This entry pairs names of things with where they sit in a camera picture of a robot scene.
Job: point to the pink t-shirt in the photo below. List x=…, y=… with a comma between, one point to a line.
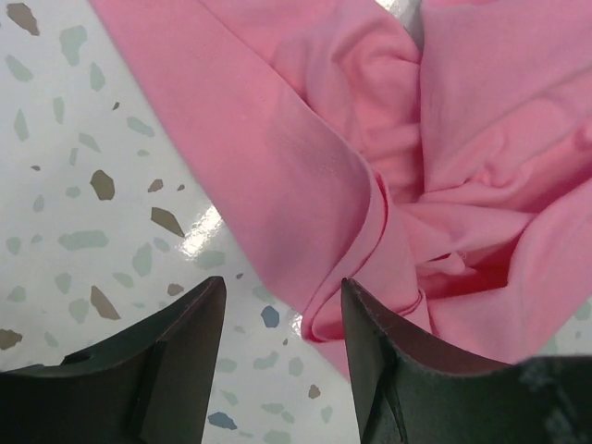
x=452, y=179

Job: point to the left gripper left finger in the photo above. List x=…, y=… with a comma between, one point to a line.
x=149, y=383

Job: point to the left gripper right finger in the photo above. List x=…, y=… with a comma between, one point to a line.
x=411, y=387

